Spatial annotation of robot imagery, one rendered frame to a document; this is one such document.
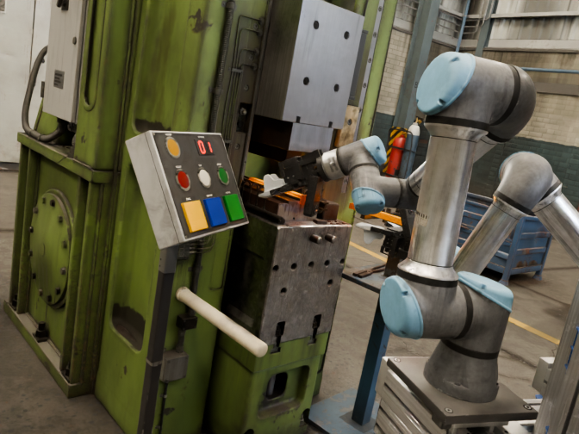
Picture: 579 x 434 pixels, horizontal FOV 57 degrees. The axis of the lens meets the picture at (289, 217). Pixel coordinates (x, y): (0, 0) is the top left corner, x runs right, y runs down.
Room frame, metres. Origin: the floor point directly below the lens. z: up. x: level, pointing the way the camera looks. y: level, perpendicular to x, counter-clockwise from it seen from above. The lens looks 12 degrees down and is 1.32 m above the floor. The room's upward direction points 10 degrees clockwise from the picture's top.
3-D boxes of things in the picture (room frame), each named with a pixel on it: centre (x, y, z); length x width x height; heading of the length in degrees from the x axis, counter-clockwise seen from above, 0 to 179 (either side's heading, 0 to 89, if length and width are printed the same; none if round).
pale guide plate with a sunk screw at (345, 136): (2.21, -0.16, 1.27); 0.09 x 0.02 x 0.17; 134
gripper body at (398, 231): (1.59, -0.35, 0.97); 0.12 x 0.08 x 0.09; 44
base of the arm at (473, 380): (1.04, -0.41, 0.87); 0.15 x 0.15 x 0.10
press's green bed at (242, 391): (2.09, 0.09, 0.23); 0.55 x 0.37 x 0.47; 44
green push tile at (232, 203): (1.49, 0.16, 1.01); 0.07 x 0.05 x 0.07; 159
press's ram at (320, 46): (2.07, 0.09, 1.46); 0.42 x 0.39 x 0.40; 44
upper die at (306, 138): (2.04, 0.12, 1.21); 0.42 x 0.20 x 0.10; 44
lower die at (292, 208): (2.04, 0.12, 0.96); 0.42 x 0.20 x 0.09; 44
